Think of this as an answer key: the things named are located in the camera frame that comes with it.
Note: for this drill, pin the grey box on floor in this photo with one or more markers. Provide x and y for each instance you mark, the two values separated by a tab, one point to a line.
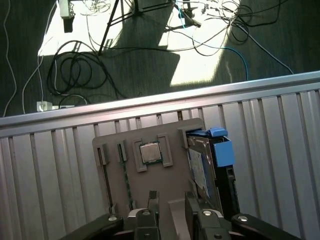
66	10

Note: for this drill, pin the dark RAM stick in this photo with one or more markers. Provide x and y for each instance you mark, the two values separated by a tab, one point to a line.
107	180

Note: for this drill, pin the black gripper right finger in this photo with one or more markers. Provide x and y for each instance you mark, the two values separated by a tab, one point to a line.
196	225

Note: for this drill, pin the green RAM stick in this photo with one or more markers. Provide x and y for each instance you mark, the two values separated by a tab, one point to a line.
126	180

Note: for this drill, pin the grey parts rack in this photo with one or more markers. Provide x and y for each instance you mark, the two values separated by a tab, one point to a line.
160	185

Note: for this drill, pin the hard disk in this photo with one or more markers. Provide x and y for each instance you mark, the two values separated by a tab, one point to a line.
225	152

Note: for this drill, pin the silver CPU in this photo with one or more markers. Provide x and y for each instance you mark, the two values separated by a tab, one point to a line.
150	153

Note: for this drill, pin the white power adapter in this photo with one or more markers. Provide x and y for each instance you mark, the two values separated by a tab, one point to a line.
44	106

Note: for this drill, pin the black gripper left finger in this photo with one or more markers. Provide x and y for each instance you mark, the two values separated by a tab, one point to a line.
150	225

